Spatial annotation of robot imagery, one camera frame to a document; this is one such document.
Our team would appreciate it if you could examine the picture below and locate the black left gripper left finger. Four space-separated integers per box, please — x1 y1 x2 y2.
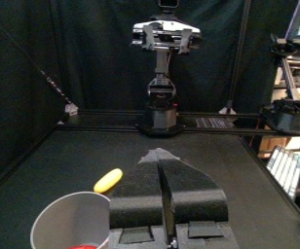
109 148 166 230

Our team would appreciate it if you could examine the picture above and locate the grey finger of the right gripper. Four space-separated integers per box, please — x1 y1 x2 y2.
141 23 157 51
177 28 194 54

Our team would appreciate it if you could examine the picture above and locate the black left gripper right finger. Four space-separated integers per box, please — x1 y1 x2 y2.
158 148 230 249

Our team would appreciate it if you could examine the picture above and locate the red toy chile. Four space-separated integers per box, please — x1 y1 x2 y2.
67 243 99 249

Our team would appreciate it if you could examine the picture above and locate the yellow toy banana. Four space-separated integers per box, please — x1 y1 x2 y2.
92 167 125 195

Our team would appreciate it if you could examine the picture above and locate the white keyboard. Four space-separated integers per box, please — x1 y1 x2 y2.
265 145 300 201

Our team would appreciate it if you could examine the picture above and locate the brown cardboard box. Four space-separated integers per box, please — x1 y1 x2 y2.
258 134 290 160

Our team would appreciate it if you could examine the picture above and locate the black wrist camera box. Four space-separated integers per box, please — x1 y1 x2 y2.
158 0 179 10

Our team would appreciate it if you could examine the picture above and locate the black vertical frame post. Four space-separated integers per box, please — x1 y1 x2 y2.
225 0 253 111

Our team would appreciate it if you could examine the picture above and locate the white frame corner bracket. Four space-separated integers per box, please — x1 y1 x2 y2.
63 102 79 117
218 106 238 116

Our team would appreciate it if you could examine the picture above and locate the thin diagonal frame rod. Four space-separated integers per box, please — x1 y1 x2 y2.
0 8 74 106

